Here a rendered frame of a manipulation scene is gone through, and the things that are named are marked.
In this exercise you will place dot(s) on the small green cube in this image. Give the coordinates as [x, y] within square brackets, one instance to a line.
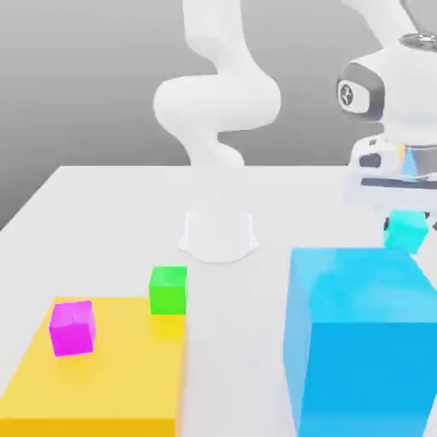
[168, 290]

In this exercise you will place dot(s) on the small magenta cube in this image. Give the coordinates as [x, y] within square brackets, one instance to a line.
[72, 329]

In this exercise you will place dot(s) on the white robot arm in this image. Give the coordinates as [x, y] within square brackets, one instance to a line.
[218, 102]

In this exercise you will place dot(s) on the small cyan cube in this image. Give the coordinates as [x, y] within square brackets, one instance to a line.
[404, 232]

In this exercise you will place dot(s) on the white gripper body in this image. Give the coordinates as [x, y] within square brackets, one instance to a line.
[382, 194]

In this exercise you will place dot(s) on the large blue box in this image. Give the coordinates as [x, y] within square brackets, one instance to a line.
[362, 341]

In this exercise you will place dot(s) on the large yellow box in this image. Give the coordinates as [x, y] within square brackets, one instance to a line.
[102, 375]

